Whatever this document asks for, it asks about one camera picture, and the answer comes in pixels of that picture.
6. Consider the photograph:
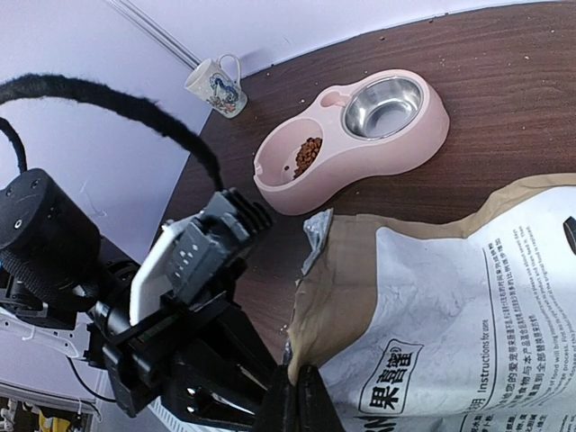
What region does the left rear aluminium post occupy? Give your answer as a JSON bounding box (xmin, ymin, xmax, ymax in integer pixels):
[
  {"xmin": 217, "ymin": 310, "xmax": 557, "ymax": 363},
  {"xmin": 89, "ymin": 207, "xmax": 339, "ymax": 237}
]
[{"xmin": 106, "ymin": 0, "xmax": 201, "ymax": 70}]

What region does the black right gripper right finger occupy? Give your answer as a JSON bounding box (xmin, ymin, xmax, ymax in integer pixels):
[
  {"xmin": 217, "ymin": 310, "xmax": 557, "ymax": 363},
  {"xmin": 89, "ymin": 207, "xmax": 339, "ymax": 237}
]
[{"xmin": 297, "ymin": 364, "xmax": 345, "ymax": 432}]

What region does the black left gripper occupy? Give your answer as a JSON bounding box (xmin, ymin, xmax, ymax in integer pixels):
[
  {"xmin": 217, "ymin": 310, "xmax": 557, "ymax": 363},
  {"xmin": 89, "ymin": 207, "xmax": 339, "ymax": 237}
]
[{"xmin": 87, "ymin": 292, "xmax": 277, "ymax": 428}]

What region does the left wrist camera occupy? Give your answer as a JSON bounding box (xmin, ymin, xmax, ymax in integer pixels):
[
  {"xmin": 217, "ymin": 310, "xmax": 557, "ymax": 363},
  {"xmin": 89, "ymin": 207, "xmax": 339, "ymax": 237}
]
[{"xmin": 129, "ymin": 188, "xmax": 273, "ymax": 326}]

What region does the brown dog food kibble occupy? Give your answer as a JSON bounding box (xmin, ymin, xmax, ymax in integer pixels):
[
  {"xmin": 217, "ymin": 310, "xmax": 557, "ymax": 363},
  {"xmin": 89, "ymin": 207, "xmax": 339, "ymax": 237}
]
[{"xmin": 293, "ymin": 137, "xmax": 323, "ymax": 178}]

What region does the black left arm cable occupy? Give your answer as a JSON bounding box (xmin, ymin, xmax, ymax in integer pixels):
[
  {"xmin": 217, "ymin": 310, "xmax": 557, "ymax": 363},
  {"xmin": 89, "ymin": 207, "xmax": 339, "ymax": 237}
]
[{"xmin": 0, "ymin": 71, "xmax": 226, "ymax": 194}]

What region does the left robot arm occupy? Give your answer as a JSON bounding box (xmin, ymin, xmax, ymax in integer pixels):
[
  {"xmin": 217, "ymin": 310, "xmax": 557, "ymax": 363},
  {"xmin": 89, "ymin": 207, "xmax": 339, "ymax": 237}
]
[{"xmin": 1, "ymin": 168, "xmax": 276, "ymax": 431}]

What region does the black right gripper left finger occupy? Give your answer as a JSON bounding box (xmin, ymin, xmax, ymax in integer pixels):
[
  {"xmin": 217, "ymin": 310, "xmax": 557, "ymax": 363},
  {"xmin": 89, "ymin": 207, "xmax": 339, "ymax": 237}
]
[{"xmin": 256, "ymin": 364, "xmax": 297, "ymax": 432}]

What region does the pink double pet bowl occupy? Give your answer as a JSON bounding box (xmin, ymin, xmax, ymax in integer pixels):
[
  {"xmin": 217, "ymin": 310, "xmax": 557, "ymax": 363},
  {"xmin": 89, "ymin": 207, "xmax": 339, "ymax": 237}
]
[{"xmin": 253, "ymin": 69, "xmax": 450, "ymax": 216}]

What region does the dog food bag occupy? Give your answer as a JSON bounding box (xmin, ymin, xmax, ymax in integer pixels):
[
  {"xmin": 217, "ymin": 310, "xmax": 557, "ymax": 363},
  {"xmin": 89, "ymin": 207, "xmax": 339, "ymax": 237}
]
[{"xmin": 288, "ymin": 174, "xmax": 575, "ymax": 431}]

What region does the white patterned ceramic mug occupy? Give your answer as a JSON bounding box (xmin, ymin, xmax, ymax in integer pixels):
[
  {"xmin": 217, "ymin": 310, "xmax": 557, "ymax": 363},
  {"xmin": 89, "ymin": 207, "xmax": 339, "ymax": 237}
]
[{"xmin": 184, "ymin": 54, "xmax": 248, "ymax": 119}]

